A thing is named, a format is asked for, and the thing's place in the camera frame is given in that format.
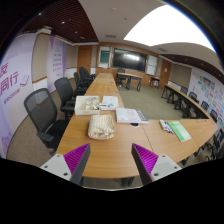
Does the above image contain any cream zigzag patterned towel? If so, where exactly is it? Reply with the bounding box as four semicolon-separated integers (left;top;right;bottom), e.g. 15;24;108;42
87;114;117;140

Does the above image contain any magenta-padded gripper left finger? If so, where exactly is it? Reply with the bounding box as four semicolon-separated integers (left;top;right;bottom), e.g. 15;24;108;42
39;143;92;185

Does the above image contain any white wall whiteboard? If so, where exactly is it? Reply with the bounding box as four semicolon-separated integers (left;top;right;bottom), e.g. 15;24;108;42
146;54;158;76

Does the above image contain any white open cardboard box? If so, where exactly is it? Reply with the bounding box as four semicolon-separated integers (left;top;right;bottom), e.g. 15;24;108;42
74;95;101;116

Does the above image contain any large white flat book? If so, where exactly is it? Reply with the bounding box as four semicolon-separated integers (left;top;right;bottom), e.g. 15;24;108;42
115;107;150;125

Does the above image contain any large purple white wall banner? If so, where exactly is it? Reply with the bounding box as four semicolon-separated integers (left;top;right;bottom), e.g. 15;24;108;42
0;33;38;159

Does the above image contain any long narrow wooden table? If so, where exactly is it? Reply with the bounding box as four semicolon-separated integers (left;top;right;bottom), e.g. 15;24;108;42
161;83;212;119

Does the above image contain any green booklet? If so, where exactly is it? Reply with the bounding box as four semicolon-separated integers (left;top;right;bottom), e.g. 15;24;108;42
167;120;193;143

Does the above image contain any row of black office chairs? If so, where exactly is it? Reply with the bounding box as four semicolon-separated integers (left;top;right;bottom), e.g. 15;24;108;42
73;66;95;98

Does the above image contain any green framed wall board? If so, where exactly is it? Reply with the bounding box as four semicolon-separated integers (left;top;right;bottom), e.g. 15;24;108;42
97;45;112;69

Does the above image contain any dark wooden desk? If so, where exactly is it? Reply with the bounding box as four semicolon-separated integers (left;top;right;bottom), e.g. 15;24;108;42
116;71;144;92

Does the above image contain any small dark side table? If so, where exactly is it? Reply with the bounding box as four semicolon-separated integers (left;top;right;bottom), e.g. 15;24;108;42
149;75;160;89

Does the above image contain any pack of marker pens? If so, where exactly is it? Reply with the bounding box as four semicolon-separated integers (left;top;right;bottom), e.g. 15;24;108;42
158;119;175;135

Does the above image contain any group of black chairs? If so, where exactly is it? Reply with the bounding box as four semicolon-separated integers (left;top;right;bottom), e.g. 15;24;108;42
179;85;224;161

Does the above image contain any large black mesh office chair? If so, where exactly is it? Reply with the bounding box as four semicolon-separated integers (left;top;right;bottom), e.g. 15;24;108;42
23;87;70;156

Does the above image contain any large bright ceiling light panel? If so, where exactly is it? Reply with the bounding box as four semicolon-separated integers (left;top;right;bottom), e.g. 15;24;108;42
123;3;218;54

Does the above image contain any colourful wall poster display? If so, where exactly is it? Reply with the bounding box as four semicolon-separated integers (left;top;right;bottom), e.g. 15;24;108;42
188;68;224;128

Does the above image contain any small white blue box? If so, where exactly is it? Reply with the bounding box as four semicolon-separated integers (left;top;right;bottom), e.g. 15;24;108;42
98;102;117;111

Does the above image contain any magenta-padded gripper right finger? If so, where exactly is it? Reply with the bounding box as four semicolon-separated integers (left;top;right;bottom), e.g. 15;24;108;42
131;143;183;186

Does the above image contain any brown wooden door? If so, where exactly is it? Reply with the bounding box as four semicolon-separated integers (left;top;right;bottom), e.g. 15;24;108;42
77;45;93;74
161;59;173;89

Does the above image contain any large black wall screen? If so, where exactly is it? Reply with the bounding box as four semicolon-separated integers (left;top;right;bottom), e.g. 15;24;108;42
112;47;148;73

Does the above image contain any white printed paper sheet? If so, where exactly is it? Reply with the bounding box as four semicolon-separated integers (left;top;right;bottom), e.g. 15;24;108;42
101;95;120;108

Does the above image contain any purple hanging banner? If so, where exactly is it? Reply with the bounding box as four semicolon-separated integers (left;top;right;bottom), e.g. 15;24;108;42
46;35;68;94

